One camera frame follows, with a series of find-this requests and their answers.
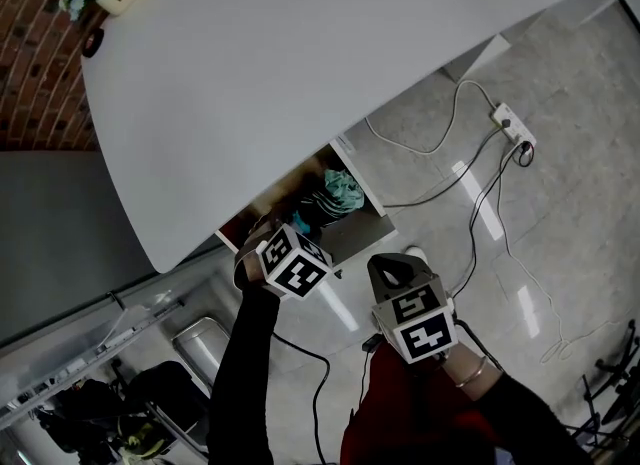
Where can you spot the striped teal black umbrella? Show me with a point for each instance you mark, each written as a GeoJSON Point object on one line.
{"type": "Point", "coordinates": [331, 202]}

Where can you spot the person's white shoe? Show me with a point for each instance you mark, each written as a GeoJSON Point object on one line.
{"type": "Point", "coordinates": [416, 254]}

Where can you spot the black power adapter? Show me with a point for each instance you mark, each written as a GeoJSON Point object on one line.
{"type": "Point", "coordinates": [371, 344]}

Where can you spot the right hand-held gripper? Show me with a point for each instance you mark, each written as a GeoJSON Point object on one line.
{"type": "Point", "coordinates": [420, 323]}

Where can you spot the person's right forearm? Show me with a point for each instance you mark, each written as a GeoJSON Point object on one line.
{"type": "Point", "coordinates": [510, 413]}

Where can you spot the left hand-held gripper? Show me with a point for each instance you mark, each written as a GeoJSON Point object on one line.
{"type": "Point", "coordinates": [295, 265]}

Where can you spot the person's left forearm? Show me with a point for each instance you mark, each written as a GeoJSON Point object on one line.
{"type": "Point", "coordinates": [245, 363]}

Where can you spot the person's red clothing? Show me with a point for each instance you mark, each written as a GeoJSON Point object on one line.
{"type": "Point", "coordinates": [410, 413]}

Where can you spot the black bag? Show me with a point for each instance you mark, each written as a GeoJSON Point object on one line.
{"type": "Point", "coordinates": [95, 418]}

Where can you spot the black tape roll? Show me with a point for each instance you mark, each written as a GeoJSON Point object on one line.
{"type": "Point", "coordinates": [93, 43]}

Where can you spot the white table leg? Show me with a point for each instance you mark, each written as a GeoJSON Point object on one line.
{"type": "Point", "coordinates": [477, 58]}

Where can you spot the white power strip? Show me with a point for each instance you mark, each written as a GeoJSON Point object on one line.
{"type": "Point", "coordinates": [515, 125]}

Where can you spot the white drawer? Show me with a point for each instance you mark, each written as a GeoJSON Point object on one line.
{"type": "Point", "coordinates": [367, 239]}

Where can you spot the black office chair base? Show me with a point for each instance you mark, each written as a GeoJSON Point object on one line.
{"type": "Point", "coordinates": [617, 383]}

